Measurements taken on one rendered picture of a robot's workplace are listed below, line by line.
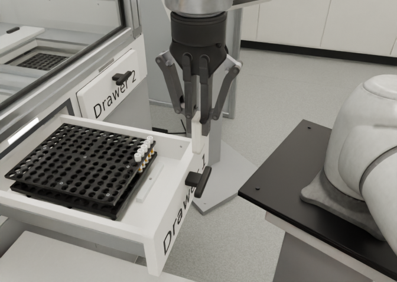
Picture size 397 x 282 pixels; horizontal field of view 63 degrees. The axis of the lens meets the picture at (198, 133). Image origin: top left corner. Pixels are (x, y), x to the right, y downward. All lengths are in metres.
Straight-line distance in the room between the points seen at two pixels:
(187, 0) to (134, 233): 0.34
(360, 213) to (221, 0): 0.50
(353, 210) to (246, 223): 1.00
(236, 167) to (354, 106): 1.33
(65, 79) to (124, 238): 0.40
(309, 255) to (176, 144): 0.40
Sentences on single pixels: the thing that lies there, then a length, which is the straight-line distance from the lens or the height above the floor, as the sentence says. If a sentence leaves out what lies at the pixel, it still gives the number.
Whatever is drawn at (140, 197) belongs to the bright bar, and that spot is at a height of 0.85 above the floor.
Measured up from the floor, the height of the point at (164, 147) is 0.86.
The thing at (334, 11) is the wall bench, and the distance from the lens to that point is 3.34.
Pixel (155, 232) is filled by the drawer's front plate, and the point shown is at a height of 0.92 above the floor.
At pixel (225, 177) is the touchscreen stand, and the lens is 1.83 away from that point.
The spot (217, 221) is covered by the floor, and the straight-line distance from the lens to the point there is 1.67.
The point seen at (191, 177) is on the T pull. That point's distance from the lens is 0.57.
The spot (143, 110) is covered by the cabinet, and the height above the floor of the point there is 0.69.
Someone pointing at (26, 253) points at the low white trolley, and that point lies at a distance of 0.73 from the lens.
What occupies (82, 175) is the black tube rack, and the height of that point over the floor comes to 0.90.
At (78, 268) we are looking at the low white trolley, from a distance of 0.68.
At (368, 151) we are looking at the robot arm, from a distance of 0.59.
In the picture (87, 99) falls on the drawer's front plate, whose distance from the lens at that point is 0.84.
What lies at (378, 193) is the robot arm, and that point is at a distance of 0.56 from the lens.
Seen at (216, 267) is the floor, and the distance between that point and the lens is 1.53.
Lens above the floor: 1.31
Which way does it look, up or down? 36 degrees down
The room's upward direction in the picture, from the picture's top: straight up
